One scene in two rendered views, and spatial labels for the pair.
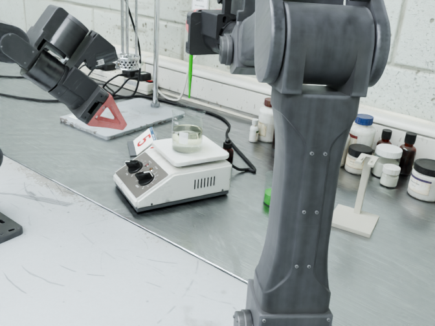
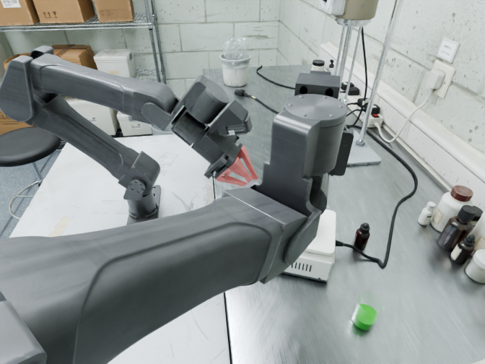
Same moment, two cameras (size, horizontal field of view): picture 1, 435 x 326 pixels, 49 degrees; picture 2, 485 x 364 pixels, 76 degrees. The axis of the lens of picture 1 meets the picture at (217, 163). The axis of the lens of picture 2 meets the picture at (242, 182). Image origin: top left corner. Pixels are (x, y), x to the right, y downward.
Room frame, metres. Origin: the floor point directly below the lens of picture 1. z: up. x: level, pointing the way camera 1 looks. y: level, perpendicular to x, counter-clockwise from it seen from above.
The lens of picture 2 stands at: (0.47, -0.18, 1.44)
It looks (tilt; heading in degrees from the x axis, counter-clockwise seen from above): 38 degrees down; 46
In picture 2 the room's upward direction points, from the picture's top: straight up
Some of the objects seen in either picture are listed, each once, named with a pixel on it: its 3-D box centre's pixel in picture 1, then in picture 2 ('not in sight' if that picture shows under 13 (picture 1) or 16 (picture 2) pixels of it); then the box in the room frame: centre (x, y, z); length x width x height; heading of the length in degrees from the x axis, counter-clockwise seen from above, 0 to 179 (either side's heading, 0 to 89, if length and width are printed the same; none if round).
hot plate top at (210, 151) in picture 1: (189, 149); (304, 227); (0.87, 0.06, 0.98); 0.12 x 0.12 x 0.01; 32
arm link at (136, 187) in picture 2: not in sight; (140, 179); (0.70, 0.40, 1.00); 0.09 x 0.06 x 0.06; 43
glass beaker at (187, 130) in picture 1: (186, 130); not in sight; (0.86, 0.06, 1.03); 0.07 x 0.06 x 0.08; 33
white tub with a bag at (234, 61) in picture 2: not in sight; (234, 60); (1.46, 0.91, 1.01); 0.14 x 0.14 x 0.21
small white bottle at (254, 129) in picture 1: (254, 130); (426, 213); (1.16, -0.09, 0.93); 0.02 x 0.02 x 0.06
